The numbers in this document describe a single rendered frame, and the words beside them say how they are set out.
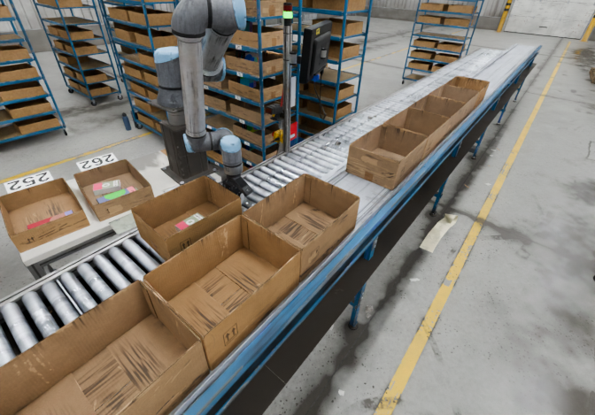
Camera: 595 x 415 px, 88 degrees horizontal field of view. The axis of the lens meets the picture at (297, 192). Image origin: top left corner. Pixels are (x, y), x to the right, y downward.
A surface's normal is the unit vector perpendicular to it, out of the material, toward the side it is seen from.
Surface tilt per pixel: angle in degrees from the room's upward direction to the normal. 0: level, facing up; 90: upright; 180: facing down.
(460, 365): 0
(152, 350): 1
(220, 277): 0
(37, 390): 89
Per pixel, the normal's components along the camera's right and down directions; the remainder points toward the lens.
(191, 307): 0.02, -0.81
